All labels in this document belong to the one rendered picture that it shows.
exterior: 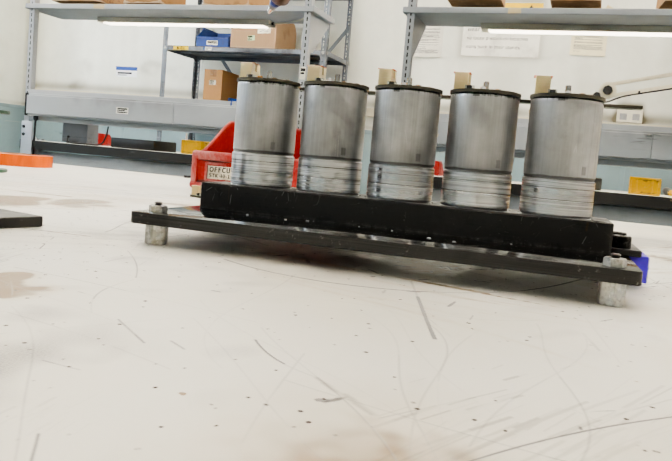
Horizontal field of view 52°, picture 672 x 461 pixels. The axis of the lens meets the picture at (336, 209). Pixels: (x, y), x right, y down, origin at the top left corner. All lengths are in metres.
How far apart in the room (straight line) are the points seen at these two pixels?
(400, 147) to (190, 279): 0.10
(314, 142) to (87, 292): 0.12
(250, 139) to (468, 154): 0.08
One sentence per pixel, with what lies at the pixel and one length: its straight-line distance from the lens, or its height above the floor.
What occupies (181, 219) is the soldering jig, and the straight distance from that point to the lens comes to 0.23.
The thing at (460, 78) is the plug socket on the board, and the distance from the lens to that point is 0.26.
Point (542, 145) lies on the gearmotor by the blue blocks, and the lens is 0.24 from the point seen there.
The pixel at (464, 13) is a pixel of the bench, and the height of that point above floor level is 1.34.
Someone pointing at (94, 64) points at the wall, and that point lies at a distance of 5.97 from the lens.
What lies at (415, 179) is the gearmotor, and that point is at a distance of 0.25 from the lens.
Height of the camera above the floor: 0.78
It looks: 4 degrees down
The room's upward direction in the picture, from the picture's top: 5 degrees clockwise
